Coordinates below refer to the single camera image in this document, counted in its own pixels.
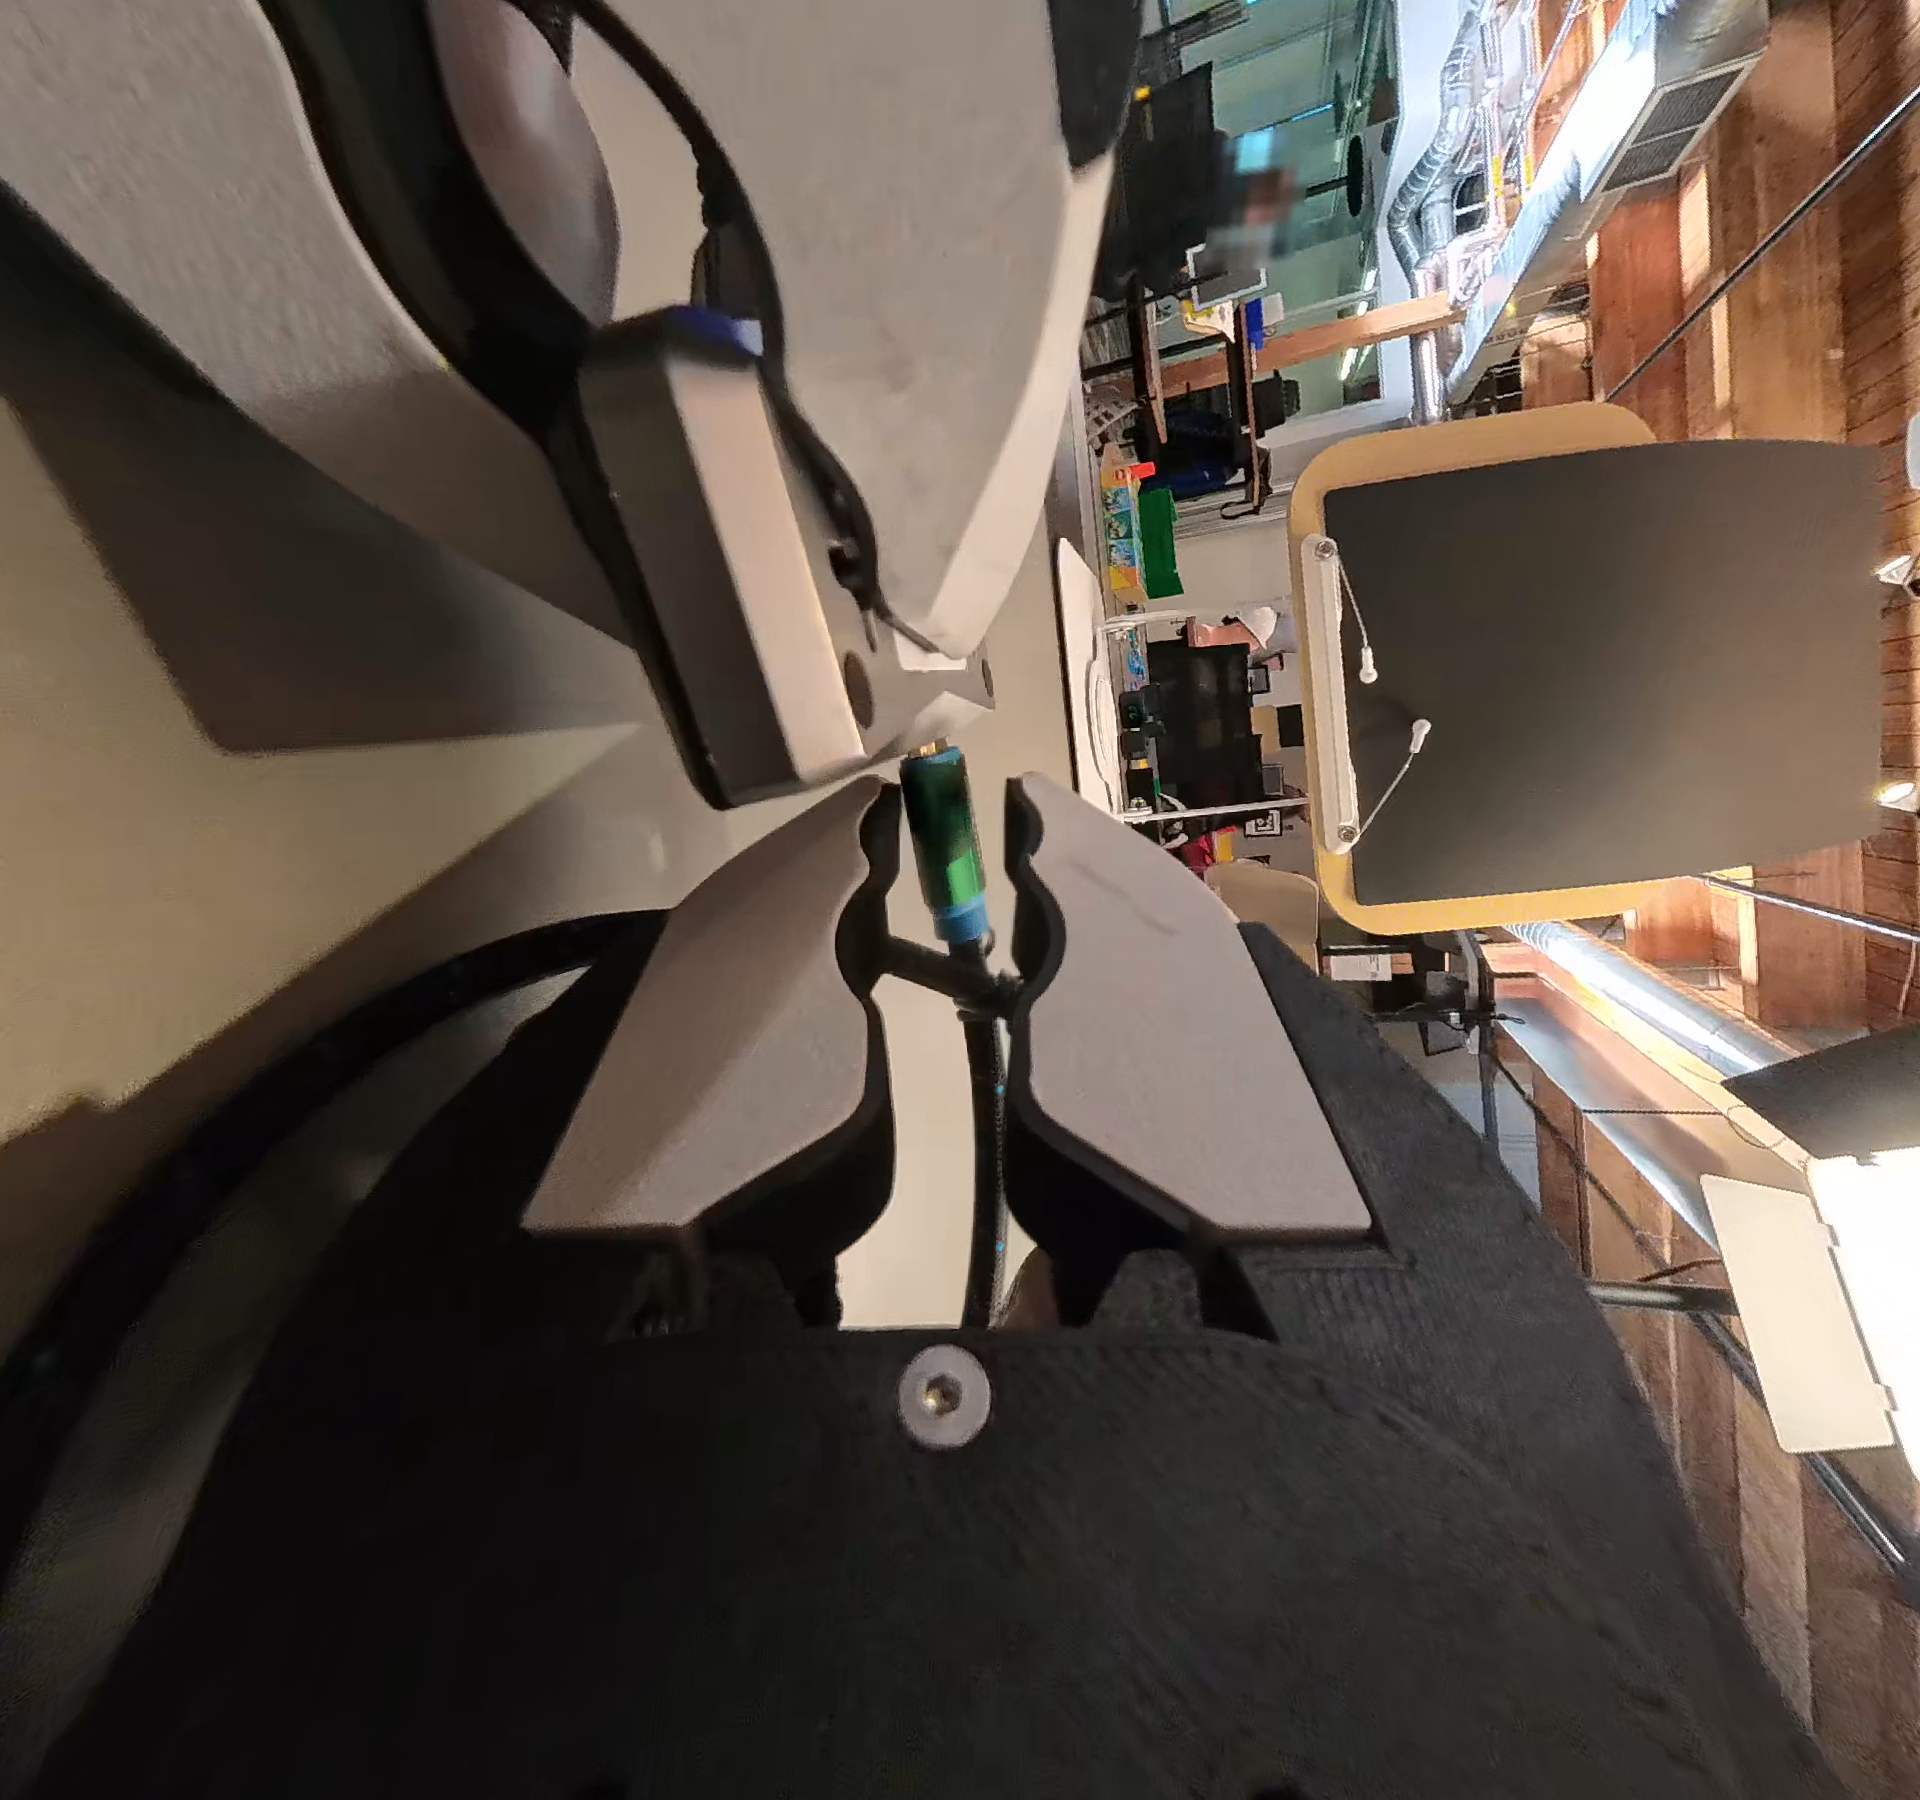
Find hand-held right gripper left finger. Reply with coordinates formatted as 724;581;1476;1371
521;777;904;1245

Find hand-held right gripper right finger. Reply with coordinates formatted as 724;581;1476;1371
1003;772;1382;1250

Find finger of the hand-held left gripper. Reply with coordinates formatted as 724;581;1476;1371
507;0;1122;669
0;0;664;756

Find black braided cable green plugs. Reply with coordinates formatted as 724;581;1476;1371
875;740;1030;1329

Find silver hub with black cable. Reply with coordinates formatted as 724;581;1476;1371
478;0;997;809

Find beige chair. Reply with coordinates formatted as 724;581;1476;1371
1207;864;1322;979

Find silver ceiling ducts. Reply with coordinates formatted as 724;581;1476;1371
1382;32;1517;421

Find dark lamp hood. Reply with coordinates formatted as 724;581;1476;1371
1720;1028;1920;1158

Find white light panel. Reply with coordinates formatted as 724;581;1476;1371
1698;1170;1900;1457

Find silver air duct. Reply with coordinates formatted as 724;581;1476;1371
1499;922;1800;1129

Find black board wooden frame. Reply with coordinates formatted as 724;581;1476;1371
1284;400;1892;936

